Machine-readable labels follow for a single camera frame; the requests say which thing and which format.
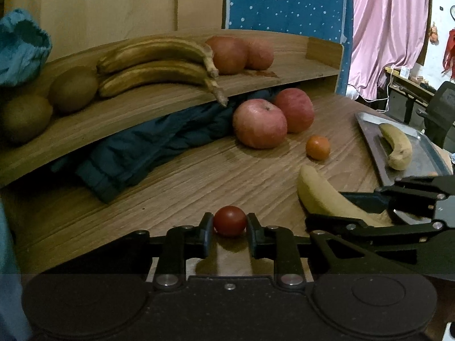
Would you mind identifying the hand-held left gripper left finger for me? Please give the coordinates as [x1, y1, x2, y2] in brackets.
[36, 212, 215, 289]

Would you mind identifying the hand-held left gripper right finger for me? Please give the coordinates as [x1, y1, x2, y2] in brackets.
[246, 212, 424, 289]

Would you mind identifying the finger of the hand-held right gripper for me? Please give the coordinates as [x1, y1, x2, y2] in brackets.
[339, 175, 455, 221]
[305, 213, 446, 247]

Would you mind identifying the red cherry tomato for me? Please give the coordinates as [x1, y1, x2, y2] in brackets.
[213, 205, 247, 238]

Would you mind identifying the metal tray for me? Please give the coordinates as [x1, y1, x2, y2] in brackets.
[355, 111, 453, 187]

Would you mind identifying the long yellow banana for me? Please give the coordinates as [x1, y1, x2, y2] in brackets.
[297, 164, 393, 227]

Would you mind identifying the short curved yellow banana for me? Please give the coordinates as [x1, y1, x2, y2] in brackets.
[379, 123, 413, 171]

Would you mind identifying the orange tangerine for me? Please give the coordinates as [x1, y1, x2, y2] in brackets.
[306, 135, 331, 161]

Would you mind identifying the pale red apple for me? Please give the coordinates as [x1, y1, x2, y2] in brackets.
[233, 99, 288, 149]

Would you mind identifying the black office chair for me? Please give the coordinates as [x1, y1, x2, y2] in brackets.
[416, 81, 455, 150]

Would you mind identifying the dark blue jacket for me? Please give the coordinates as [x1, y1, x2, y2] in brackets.
[50, 87, 285, 204]

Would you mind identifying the wooden background desk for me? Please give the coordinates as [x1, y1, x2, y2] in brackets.
[384, 66, 441, 123]

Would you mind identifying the pink white bedding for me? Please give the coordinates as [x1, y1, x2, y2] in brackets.
[346, 84, 370, 100]

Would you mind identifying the deep red apple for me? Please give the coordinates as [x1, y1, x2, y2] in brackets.
[274, 88, 315, 134]

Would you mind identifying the wooden desk shelf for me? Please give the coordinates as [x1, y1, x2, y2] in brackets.
[0, 28, 345, 187]

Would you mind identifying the red hanging cloth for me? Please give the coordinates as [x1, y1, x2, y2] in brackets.
[442, 28, 455, 79]

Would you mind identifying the brown overripe banana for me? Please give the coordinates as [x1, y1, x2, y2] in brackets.
[98, 60, 229, 107]
[97, 39, 220, 78]

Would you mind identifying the pink curtain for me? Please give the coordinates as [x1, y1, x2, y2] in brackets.
[346, 0, 431, 102]

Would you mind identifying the large brown kiwi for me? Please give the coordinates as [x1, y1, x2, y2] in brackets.
[49, 66, 99, 114]
[0, 94, 54, 144]

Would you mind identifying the person's blue striped garment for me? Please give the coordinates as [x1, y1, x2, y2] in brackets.
[0, 199, 32, 341]

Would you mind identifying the blue dotted curtain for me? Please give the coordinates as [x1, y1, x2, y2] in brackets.
[224, 0, 354, 96]

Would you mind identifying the wooden panel board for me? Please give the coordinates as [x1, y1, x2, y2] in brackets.
[3, 0, 228, 63]

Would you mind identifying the crumpled light blue cloth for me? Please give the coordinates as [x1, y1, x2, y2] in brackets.
[0, 9, 53, 88]

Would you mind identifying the white cable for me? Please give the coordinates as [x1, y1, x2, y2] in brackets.
[375, 67, 393, 112]

